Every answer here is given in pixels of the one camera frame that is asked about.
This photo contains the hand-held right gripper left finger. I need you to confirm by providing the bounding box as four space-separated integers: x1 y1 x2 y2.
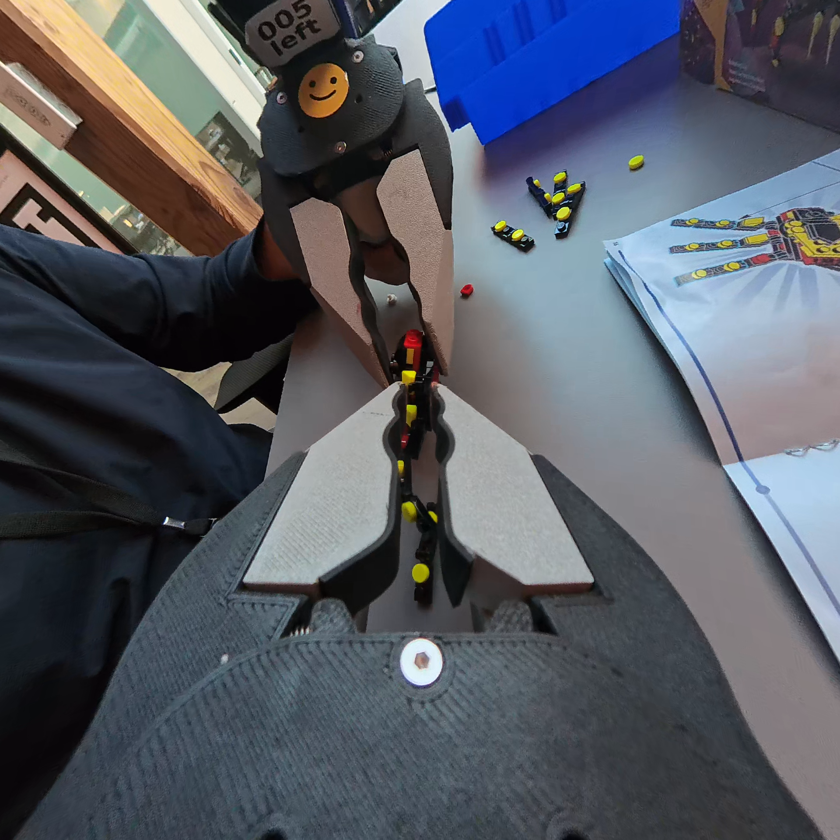
241 382 404 618

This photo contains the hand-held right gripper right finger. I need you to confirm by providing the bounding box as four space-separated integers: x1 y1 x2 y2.
430 382 596 614

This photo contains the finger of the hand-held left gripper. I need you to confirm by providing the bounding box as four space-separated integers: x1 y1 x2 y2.
289 196 396 388
375 146 457 376

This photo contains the short black yellow lego plate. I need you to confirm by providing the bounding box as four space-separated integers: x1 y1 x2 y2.
491 219 536 253

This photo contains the red black yellow lego model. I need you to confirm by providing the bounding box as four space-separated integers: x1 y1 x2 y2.
390 328 442 608

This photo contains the person's left forearm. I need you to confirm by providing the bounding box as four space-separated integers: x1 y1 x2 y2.
0 220 319 395

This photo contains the open lego instruction booklet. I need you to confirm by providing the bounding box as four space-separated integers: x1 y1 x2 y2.
604 147 840 621

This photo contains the purple lego set box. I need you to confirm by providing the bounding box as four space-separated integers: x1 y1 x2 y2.
679 0 840 132

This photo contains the person's left hand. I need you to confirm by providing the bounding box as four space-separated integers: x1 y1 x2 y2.
348 178 413 284

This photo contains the black mesh office chair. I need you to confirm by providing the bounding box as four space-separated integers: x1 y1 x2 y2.
213 331 296 434

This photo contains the blue plastic storage bin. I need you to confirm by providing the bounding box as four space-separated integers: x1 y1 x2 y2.
423 0 683 145

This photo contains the wooden beam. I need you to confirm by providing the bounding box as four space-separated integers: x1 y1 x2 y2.
0 0 265 258

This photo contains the person's dark jacket torso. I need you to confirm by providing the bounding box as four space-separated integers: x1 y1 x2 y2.
0 315 280 840

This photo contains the framed black white tag sign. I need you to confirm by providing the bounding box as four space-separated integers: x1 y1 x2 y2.
0 147 126 253

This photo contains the white label plate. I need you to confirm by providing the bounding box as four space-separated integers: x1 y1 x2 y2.
0 61 84 152

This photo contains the black shoulder strap with buckle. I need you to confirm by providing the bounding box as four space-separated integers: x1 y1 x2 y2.
0 438 219 540

